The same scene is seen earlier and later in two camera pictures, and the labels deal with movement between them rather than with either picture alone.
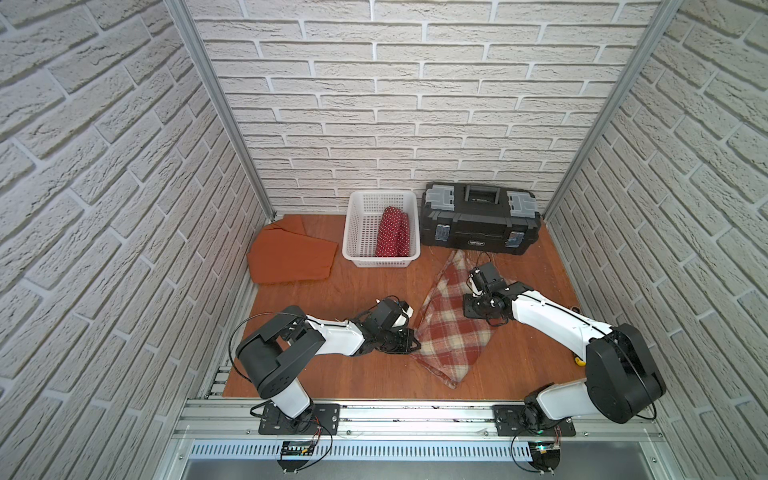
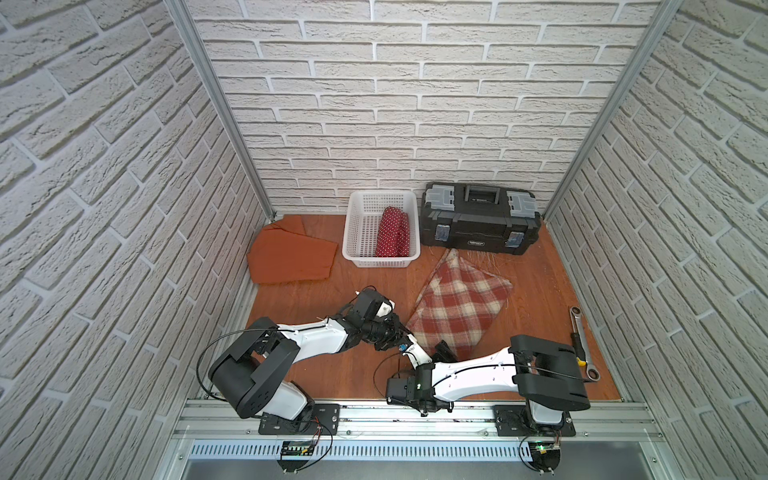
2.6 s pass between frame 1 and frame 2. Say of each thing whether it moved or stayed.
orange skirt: stayed
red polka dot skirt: stayed
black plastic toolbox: stayed
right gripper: moved
